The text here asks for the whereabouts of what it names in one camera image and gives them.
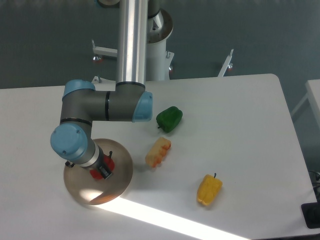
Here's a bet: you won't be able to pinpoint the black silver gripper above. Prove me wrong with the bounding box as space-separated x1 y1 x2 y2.
64 147 114 180

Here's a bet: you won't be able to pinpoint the red toy bell pepper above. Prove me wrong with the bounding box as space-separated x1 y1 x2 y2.
89 151 115 180

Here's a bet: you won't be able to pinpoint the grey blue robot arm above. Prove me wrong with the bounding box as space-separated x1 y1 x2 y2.
50 0 153 179

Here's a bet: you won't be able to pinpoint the translucent brown round plate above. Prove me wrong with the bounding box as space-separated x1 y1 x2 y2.
63 138 133 205

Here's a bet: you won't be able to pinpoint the green toy bell pepper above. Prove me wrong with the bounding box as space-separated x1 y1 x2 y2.
156 106 183 133

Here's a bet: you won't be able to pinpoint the yellow toy bell pepper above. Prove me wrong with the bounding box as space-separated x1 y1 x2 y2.
196 173 223 206

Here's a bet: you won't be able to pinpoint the orange yellow toy food block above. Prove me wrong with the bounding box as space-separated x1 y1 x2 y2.
145 137 172 168

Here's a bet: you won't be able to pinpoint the black device at table edge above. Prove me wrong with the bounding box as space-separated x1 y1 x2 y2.
301 202 320 229

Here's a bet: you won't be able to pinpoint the black cables at right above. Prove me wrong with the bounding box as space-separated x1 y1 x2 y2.
307 169 320 198

